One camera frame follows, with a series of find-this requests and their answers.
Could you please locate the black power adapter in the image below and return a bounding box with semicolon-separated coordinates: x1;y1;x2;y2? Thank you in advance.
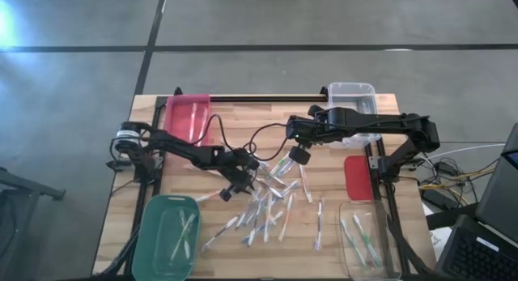
439;161;461;177
422;188;450;209

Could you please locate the pink plastic bin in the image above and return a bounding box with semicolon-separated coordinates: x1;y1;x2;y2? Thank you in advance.
162;93;212;148

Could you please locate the green plastic bin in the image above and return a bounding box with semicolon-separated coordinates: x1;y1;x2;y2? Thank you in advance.
131;194;202;281

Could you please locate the black laptop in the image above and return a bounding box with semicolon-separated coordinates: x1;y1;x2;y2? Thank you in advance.
435;121;518;281

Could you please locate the white cable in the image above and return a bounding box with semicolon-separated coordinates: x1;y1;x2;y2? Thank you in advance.
424;142;507;161

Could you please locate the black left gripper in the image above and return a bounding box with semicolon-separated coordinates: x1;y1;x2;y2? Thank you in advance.
220;147;260;195

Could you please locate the black metal stand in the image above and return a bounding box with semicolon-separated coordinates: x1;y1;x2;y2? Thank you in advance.
0;166;66;281

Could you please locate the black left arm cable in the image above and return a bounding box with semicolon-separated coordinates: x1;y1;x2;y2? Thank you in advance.
189;113;244;152

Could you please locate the red flat plastic lid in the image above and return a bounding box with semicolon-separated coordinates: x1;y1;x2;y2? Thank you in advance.
343;154;375;202

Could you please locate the yellow cable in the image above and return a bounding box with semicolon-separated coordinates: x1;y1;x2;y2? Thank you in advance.
418;173;486;193

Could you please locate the clear deep plastic bin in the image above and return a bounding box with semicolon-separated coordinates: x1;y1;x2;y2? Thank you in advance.
326;82;382;149

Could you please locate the clear shallow plastic tray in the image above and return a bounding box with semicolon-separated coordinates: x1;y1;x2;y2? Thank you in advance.
338;199;403;281

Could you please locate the white toothbrush at edge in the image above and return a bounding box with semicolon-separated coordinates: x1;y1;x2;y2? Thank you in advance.
201;215;240;253

